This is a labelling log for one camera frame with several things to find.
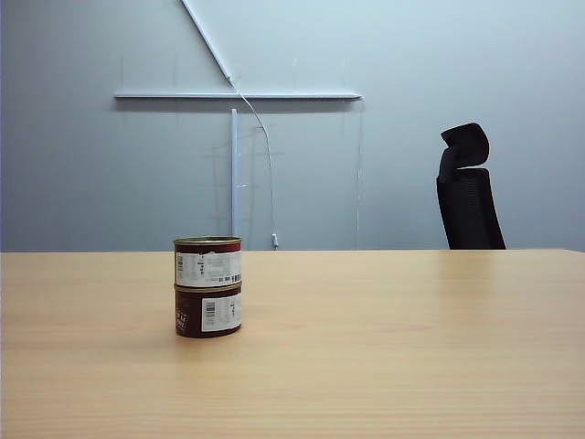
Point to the red white-label tomato can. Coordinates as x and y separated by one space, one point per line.
208 263

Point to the dark red tomato can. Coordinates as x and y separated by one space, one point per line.
189 313

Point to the black mesh office chair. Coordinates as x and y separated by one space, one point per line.
471 206

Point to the white vertical wall conduit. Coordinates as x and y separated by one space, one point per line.
236 183

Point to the white horizontal wall conduit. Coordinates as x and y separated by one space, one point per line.
237 96

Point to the white diagonal wall conduit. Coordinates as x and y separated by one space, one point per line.
205 39

